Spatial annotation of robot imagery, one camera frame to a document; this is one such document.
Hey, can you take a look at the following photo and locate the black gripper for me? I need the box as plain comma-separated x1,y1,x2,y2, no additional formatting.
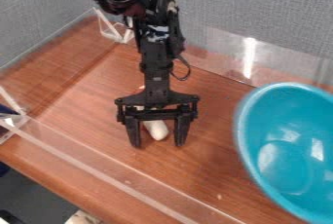
113,68,202,148

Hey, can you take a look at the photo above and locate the white red plush mushroom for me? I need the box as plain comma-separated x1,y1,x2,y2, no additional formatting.
136,85,170,141

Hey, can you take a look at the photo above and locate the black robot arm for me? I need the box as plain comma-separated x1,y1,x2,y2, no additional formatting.
95,0,199,147

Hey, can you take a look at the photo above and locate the blue plastic bowl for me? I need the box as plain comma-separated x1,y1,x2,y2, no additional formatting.
232,82,333,224

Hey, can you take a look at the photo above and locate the clear acrylic front barrier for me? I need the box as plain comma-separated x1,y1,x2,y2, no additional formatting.
0,86,244,224

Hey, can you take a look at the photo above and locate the clear acrylic barrier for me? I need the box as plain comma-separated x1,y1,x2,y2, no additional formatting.
0,7,92,71
92,6,333,90
0,86,244,224

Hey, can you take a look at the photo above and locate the clear acrylic back barrier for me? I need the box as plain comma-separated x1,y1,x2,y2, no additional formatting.
92,6,333,90

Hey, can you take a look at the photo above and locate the clear acrylic left barrier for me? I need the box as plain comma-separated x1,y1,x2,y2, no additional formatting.
0,7,92,71

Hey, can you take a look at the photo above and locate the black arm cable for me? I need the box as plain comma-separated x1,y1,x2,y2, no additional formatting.
168,54,192,82

